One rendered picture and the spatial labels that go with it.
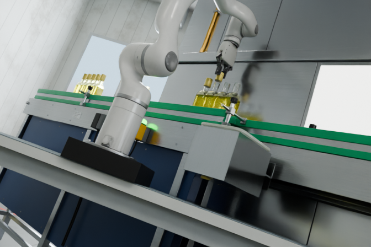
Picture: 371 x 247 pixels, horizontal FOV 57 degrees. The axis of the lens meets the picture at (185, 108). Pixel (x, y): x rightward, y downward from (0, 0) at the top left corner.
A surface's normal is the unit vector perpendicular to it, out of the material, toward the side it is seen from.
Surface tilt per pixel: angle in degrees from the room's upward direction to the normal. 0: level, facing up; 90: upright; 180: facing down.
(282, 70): 90
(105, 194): 90
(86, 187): 90
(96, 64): 90
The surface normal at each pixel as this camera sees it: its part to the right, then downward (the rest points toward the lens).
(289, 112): -0.61, -0.40
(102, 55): -0.07, -0.28
